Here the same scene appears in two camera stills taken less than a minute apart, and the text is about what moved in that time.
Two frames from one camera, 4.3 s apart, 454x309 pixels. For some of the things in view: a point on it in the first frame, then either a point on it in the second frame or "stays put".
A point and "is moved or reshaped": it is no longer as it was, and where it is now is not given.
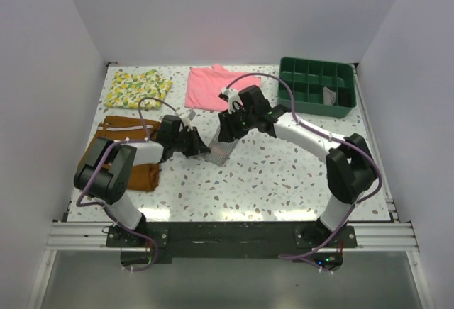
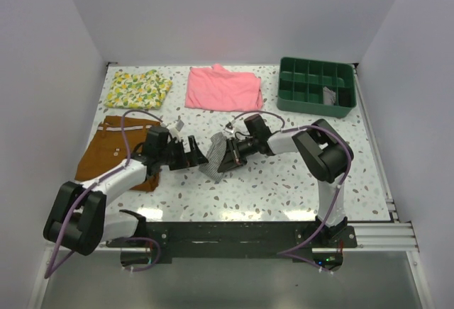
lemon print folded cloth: x=128 y=88 stays put
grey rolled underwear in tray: x=328 y=96 stays put
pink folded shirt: x=205 y=85 stays put
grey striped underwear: x=219 y=151 is moved or reshaped
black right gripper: x=228 y=131 to x=232 y=159
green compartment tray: x=318 y=87 stays put
